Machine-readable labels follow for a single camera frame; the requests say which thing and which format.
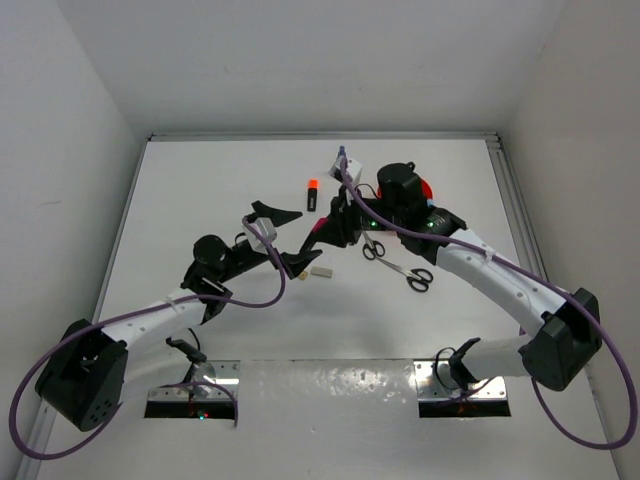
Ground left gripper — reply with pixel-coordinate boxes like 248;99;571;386
216;202;320;283

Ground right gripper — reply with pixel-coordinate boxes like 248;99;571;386
312;184;403;246

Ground pink cap black highlighter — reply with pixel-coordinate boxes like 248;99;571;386
311;218;327;233

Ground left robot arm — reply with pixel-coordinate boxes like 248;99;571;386
35;201;319;432

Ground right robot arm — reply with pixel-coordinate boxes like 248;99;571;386
301;162;602;391

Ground orange cap black highlighter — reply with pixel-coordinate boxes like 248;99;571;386
306;179;319;212

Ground grey eraser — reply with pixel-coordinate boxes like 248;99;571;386
310;267;333;278

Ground small black scissors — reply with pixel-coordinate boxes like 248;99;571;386
362;231;386;261

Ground orange round organizer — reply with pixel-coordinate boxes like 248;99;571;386
420;178;434;202

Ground large black scissors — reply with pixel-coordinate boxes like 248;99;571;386
377;257;434;293

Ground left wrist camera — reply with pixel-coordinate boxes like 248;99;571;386
242;215;277;255

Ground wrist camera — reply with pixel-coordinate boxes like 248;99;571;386
242;215;277;255
329;155;363;185

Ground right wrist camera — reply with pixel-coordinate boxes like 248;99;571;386
329;155;363;185

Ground left base plate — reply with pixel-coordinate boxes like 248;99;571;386
147;361;240;402

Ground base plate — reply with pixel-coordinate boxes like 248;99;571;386
147;361;240;402
414;358;508;403

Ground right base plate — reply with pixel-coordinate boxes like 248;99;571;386
414;358;508;403

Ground aluminium frame rail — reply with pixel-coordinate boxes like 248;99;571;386
486;135;548;280

